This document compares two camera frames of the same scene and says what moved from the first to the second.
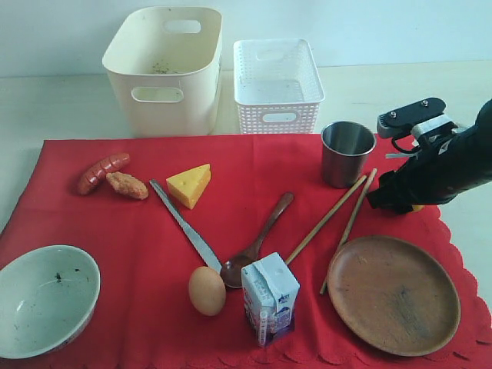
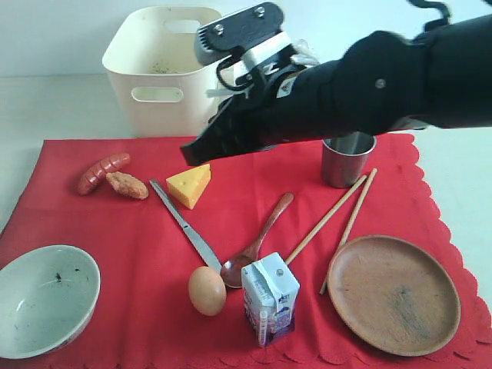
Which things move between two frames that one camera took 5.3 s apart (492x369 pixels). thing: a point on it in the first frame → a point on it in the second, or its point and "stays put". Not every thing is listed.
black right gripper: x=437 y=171 → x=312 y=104
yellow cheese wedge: x=187 y=187 stays put
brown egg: x=207 y=290 stays put
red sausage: x=97 y=171 stays put
